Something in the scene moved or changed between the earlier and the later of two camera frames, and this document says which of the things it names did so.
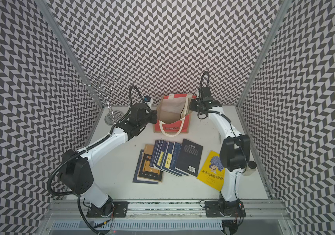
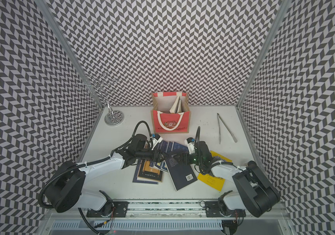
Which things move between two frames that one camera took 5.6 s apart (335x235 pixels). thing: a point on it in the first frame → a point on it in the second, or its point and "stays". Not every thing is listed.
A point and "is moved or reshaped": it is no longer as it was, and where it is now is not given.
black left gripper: x=154 y=113 → x=155 y=156
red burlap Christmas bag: x=173 y=116 stays
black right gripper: x=193 y=106 → x=186 y=155
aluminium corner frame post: x=68 y=49 stays
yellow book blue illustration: x=212 y=171 stays
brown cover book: x=146 y=172 stays
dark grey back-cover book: x=189 y=157 is moved or reshaped
